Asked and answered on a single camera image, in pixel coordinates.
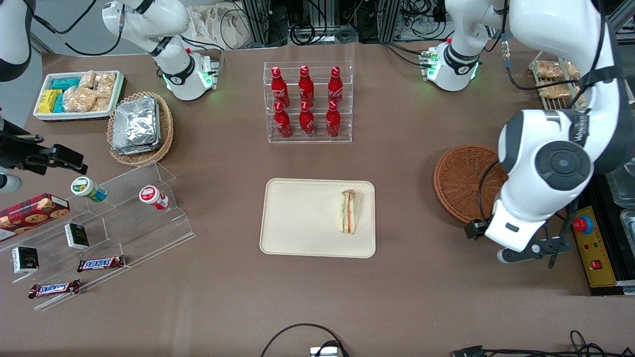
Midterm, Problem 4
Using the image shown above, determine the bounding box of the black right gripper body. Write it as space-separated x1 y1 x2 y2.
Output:
0 118 49 175

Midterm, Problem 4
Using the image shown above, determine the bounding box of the triangular sandwich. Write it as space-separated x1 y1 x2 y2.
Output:
339 189 359 235

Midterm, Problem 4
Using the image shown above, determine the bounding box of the round brown wicker basket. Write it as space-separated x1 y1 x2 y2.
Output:
433 144 509 225

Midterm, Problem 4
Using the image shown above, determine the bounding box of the light oval wicker basket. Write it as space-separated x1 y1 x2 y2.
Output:
107 92 174 167

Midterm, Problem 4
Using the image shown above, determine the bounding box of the cream rectangular tray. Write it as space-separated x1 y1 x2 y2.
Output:
259 178 377 259

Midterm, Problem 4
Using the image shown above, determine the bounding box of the green lid cup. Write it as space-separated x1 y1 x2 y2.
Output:
70 176 108 203

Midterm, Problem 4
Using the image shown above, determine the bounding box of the white rectangular snack bin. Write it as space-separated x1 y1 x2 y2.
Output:
33 70 126 121

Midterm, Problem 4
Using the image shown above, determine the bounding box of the yellow snack packet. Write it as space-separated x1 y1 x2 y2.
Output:
38 89 63 114

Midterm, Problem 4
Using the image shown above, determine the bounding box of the red cookie box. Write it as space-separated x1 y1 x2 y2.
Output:
0 193 70 242

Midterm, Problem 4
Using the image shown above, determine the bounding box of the stack of foil containers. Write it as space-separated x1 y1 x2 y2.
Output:
111 96 162 156

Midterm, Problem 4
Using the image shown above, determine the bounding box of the small black box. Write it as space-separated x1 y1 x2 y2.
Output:
64 223 90 250
11 246 39 274

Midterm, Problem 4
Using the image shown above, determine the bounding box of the black machine with yellow panel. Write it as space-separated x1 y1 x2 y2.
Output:
568 169 635 297

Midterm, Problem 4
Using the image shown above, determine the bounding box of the red lid cup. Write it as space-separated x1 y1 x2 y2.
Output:
138 185 170 211

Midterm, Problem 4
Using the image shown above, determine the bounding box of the snickers chocolate bar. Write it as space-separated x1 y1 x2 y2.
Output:
28 279 81 299
77 255 126 273

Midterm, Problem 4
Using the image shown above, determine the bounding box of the clear plastic container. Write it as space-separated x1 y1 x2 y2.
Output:
620 208 635 244
609 166 635 208

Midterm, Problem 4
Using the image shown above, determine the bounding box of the clear acrylic stepped display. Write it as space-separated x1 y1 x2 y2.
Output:
0 161 195 312

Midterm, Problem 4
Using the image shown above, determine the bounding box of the red cola bottle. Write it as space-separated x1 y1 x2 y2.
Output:
271 67 290 108
327 66 344 105
299 101 316 137
325 101 342 138
298 65 315 105
273 102 293 139

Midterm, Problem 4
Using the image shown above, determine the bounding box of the clear acrylic bottle rack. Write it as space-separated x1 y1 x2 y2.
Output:
263 61 354 144

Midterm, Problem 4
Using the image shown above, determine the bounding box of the white plastic bag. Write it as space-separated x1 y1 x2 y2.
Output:
188 4 259 51

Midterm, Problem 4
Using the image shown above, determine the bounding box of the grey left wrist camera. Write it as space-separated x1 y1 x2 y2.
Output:
497 226 576 264

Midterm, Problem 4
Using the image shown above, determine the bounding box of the black cable with connector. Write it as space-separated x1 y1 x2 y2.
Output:
450 330 635 357

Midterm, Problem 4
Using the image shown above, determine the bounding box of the white wire rack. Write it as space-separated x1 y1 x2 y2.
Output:
529 50 587 111

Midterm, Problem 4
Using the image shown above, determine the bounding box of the black looped cable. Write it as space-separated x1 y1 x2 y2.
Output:
260 323 351 357

